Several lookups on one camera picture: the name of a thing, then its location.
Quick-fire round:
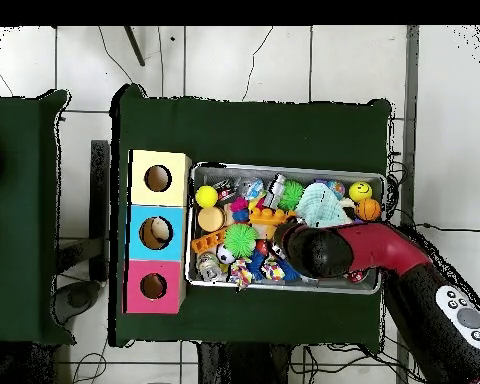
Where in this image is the mint green waffle cloth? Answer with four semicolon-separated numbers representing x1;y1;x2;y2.
294;181;354;229

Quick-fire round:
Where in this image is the wooden box with three holes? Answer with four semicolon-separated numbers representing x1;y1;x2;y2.
121;149;193;315

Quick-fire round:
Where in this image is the clear mesh bin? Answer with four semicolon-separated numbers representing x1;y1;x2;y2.
184;161;387;295

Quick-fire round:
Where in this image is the green spiky rubber ball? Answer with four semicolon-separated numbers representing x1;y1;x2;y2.
223;222;260;258

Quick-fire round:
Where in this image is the orange studded building brick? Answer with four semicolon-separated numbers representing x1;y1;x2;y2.
248;206;298;227

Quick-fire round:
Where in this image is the toy hamburger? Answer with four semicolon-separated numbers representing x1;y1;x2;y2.
197;205;227;233

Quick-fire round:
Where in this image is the yellow tennis ball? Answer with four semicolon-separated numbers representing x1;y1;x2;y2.
194;184;220;209

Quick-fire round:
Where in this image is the orange plastic toy block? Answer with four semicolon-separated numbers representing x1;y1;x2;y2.
190;227;228;256

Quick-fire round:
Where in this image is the crushed drink can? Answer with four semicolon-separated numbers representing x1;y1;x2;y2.
196;251;224;282

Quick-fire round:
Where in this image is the dark green tablecloth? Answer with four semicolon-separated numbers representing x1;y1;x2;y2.
0;88;76;346
108;83;393;348

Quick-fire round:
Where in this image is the yellow smiley ball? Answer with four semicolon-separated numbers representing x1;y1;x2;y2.
348;181;374;203

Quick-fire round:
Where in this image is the orange basketball toy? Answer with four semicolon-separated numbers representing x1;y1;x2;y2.
355;197;382;222

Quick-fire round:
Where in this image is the black upright panel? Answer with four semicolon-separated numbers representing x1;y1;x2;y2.
89;139;111;283

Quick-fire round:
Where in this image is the grey rounded stand base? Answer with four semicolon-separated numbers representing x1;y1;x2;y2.
53;279;102;326

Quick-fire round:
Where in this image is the black rod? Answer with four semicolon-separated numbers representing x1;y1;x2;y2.
123;25;146;68

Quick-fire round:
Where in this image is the colourful rope knot toy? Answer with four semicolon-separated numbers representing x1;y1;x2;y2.
228;256;254;291

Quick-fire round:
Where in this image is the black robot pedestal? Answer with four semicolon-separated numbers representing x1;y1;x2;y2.
196;341;293;384

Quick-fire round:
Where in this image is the black power cable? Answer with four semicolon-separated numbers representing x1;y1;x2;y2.
417;222;480;234

